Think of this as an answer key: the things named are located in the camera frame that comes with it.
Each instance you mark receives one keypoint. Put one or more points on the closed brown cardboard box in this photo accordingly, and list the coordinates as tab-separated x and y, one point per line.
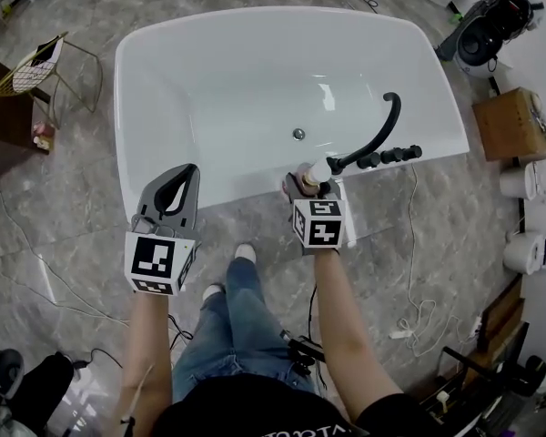
512	123

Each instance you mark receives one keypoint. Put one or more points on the white toilet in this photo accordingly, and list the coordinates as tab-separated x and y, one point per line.
532	180
532	253

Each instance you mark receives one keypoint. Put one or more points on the black curved faucet spout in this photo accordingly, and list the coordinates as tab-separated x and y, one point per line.
382	130

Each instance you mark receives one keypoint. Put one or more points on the person's right forearm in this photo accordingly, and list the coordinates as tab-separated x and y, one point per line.
346	326

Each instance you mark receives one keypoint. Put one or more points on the small pink item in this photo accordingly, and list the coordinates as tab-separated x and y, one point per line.
43	135

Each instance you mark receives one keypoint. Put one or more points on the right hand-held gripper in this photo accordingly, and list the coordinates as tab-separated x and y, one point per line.
320	226

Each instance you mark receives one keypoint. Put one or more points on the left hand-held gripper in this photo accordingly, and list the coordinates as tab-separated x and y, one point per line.
157	257

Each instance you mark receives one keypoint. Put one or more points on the black metal rack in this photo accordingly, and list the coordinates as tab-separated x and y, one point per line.
505	380

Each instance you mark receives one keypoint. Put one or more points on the person's white shoe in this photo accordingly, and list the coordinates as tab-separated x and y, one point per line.
213	291
245	252

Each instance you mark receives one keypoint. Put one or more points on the person's left forearm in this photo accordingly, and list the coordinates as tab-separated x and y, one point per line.
148	348

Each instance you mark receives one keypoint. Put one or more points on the black waist-mounted device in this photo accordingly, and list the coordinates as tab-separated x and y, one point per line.
302	351

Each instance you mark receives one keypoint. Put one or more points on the white bathtub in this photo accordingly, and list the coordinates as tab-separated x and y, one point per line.
236	98

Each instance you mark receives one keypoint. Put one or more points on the person's black shirt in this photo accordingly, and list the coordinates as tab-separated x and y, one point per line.
296	412

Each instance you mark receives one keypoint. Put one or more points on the pink white spray bottle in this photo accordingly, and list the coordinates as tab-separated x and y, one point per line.
310	178

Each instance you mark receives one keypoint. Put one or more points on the dark wooden vanity cabinet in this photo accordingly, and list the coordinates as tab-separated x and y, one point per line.
4	125

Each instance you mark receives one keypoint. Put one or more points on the black faucet knob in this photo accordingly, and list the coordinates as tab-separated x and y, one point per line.
367	160
412	151
391	156

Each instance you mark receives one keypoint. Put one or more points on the white power strip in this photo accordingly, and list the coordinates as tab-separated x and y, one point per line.
400	334

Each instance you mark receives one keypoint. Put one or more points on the person's blue jeans legs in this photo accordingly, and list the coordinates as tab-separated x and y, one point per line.
241	330

